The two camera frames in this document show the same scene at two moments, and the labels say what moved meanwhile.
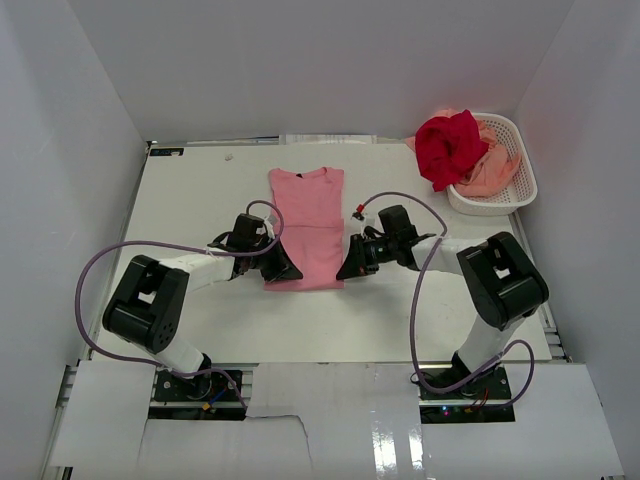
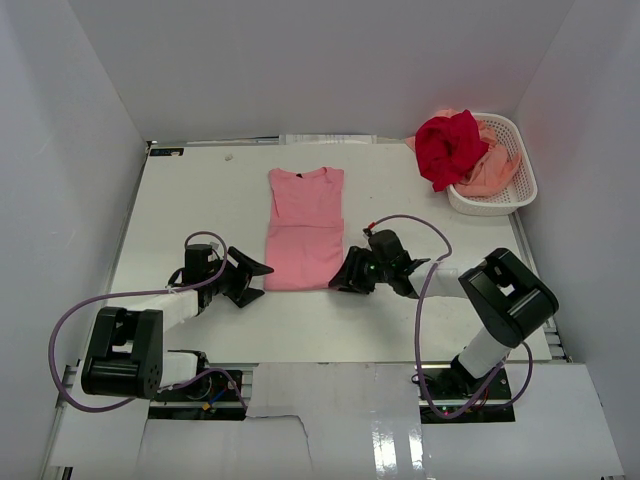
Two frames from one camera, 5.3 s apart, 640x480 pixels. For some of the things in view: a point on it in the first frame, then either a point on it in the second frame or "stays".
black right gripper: x=357 y=263 to x=349 y=277
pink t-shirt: x=311 y=206 stays
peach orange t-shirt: x=494 y=170 stays
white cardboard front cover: x=335 y=421 stays
